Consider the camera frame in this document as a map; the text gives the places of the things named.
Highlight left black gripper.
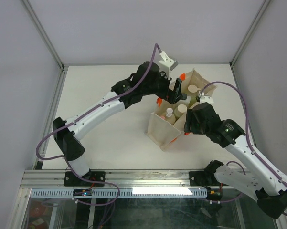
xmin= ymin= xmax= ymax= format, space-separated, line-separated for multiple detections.
xmin=143 ymin=70 xmax=184 ymax=105

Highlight small electronics board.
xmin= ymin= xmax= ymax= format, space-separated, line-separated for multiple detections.
xmin=73 ymin=189 xmax=94 ymax=197

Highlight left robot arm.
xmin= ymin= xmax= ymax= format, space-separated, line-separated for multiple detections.
xmin=53 ymin=60 xmax=183 ymax=186

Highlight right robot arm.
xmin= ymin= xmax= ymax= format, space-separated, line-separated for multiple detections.
xmin=184 ymin=103 xmax=287 ymax=219

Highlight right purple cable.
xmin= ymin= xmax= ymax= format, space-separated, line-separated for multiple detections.
xmin=198 ymin=81 xmax=287 ymax=218

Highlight aluminium mounting rail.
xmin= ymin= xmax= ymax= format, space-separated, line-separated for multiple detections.
xmin=19 ymin=169 xmax=249 ymax=189

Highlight yellow bottle beige round cap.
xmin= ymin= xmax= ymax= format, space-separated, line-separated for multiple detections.
xmin=174 ymin=104 xmax=188 ymax=120

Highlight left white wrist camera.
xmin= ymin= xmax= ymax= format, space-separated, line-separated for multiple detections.
xmin=158 ymin=51 xmax=178 ymax=79

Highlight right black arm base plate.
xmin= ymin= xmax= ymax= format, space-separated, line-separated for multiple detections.
xmin=189 ymin=171 xmax=220 ymax=187

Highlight green bottle beige cap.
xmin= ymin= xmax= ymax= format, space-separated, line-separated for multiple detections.
xmin=187 ymin=84 xmax=200 ymax=106

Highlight cream pump lotion bottle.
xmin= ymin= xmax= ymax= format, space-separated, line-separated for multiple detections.
xmin=165 ymin=108 xmax=176 ymax=125

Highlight purple cable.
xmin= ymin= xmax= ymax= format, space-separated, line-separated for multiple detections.
xmin=198 ymin=81 xmax=287 ymax=218
xmin=35 ymin=43 xmax=163 ymax=206

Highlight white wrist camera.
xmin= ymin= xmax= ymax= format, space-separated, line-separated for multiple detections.
xmin=196 ymin=91 xmax=214 ymax=104
xmin=158 ymin=51 xmax=178 ymax=79

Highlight grey slotted cable duct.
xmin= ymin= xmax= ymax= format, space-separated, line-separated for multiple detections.
xmin=30 ymin=188 xmax=208 ymax=198

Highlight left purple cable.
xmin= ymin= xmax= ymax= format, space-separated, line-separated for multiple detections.
xmin=35 ymin=43 xmax=163 ymax=206

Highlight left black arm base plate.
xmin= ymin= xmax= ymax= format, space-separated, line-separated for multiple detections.
xmin=63 ymin=171 xmax=106 ymax=187

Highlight black connector box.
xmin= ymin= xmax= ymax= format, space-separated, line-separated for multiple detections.
xmin=206 ymin=190 xmax=223 ymax=201

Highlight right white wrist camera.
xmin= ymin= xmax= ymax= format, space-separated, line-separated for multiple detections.
xmin=196 ymin=91 xmax=214 ymax=104

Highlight beige canvas bag orange handles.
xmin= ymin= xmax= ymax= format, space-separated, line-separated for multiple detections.
xmin=147 ymin=70 xmax=209 ymax=150

